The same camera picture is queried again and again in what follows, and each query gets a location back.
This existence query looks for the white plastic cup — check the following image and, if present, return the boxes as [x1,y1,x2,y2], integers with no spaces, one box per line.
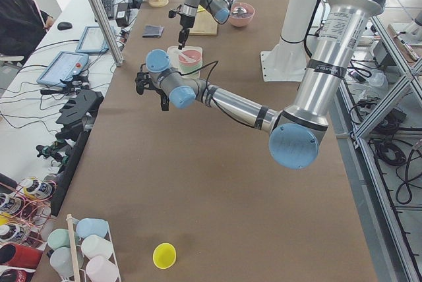
[81,235,113,259]

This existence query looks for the pink bowl with contents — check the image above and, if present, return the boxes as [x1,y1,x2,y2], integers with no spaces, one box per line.
[228,2,255,28]

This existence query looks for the red can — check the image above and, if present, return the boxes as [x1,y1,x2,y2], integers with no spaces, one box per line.
[1,243,43,269]

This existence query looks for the person in black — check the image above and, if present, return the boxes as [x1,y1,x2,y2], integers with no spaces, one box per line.
[1,0,54,60]

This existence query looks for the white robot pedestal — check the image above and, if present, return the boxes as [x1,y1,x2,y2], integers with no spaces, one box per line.
[260,0,318,82]

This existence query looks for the white wire cup rack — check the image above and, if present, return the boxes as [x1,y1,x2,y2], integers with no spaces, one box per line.
[66,214,122,281]

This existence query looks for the white bear tray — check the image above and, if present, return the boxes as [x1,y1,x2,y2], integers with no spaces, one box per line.
[167,46,202,70]

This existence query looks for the black keyboard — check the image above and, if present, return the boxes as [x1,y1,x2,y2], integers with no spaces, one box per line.
[100,0,114,19]

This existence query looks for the yellow plastic cup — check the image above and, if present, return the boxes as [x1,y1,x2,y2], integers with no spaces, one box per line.
[152,242,177,269]

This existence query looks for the black power adapter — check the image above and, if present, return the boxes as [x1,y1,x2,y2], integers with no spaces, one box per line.
[115,2,130,27]

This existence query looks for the blue teach pendant tablet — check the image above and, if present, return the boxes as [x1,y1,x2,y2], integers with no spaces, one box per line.
[36,51,89,87]

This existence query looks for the aluminium frame post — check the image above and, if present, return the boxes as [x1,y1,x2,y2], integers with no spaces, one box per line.
[88,0,124,67]

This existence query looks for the black computer mouse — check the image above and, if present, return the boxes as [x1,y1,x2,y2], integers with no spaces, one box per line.
[57,21,73,31]

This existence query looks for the white spoon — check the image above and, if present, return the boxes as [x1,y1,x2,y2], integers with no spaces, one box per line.
[179,52,195,63]

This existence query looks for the dark folded cloth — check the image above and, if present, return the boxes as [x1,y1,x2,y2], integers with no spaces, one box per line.
[142,24,164,38]

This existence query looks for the grey plastic cup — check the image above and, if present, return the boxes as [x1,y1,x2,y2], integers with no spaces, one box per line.
[49,246,74,278]

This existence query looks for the blue plastic cup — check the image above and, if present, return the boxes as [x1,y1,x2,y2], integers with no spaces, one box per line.
[76,218,108,239]

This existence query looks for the wooden cutting board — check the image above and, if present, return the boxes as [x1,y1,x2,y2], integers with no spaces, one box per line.
[190,10,218,36]

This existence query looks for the black tool holder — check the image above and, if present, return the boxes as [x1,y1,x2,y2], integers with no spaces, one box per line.
[51,90,104,216]

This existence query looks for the green plastic cup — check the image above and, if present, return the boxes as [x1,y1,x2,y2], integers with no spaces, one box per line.
[47,229,71,250]

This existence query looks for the pink plastic cup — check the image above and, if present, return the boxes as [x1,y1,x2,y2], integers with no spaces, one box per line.
[86,255,119,282]

